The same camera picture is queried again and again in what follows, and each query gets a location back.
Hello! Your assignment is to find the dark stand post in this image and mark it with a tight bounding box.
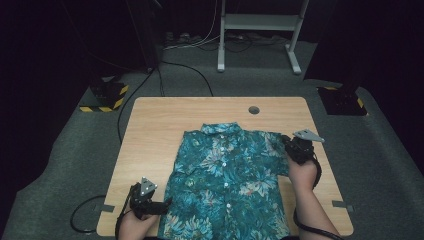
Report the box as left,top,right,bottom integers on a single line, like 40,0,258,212
125,0,164,73

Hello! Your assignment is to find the teal floral short-sleeve shirt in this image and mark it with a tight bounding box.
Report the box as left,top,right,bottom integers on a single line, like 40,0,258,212
157,121,291,240

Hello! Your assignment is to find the curved black floor cable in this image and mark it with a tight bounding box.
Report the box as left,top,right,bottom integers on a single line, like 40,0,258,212
159,60,215,98

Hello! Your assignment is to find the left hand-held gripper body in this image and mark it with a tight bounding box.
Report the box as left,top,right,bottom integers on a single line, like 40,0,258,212
128,176,162,221

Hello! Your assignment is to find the tangled black cable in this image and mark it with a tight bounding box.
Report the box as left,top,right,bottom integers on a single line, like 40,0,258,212
224,32,288,54

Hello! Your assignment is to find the person's left hand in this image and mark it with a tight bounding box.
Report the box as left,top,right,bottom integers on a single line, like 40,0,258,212
117,210,161,240

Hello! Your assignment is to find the person's right hand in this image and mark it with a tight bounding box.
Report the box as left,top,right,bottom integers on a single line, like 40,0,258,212
287,158,320,192

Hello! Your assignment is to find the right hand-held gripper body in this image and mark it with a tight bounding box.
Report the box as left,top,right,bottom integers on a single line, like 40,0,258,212
285,129,325,166

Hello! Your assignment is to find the white cable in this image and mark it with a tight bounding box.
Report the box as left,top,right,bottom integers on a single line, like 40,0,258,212
163,0,222,51

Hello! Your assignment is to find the grey tape piece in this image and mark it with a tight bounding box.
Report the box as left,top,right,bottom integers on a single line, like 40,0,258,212
331,200,355,213
93,203,116,213

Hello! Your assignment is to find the long black floor cable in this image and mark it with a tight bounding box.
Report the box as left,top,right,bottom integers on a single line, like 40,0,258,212
117,66,158,145

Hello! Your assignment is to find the looped black floor cable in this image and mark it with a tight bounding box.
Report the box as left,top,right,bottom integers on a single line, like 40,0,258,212
69,194,108,234

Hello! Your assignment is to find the black yellow striped stand base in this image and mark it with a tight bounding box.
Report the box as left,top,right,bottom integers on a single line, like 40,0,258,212
79,81,130,113
316,85,369,117

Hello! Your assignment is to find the dark power strip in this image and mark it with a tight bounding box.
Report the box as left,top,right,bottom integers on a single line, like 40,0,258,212
164,31,202,46

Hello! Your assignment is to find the white metal stand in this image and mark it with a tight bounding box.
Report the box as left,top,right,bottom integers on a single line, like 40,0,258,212
217,0,310,75

